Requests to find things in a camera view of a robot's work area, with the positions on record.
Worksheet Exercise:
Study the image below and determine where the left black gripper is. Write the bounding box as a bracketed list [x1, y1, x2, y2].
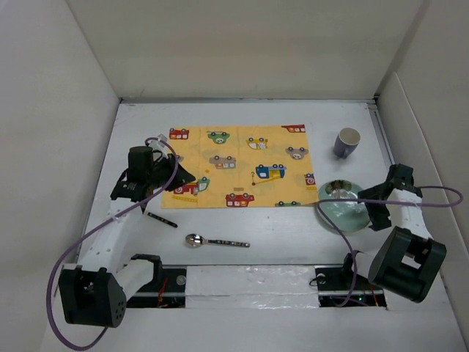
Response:
[147, 153, 195, 192]

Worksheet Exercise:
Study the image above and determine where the green floral plate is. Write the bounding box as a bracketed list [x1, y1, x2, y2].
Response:
[318, 180, 370, 232]

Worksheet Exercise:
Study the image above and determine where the black handled fork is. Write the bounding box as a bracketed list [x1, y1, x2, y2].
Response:
[147, 212, 178, 228]

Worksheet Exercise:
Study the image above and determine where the purple ceramic mug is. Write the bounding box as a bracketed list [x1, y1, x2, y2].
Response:
[333, 128, 361, 159]

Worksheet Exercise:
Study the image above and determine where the yellow cartoon placemat cloth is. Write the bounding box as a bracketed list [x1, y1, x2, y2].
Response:
[161, 124, 319, 209]

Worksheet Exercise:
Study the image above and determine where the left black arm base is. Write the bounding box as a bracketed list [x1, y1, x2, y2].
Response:
[127, 266, 187, 309]

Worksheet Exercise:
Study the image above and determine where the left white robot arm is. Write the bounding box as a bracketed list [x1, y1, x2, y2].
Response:
[59, 138, 195, 328]

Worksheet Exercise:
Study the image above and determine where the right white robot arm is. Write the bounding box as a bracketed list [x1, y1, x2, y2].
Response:
[339, 164, 447, 303]

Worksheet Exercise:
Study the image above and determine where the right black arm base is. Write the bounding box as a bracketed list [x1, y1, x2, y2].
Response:
[309, 265, 387, 308]

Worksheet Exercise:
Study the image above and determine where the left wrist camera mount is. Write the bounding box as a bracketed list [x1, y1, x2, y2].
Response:
[149, 134, 168, 152]

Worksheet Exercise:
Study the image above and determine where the black handled spoon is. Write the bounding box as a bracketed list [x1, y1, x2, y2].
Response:
[185, 234, 251, 248]

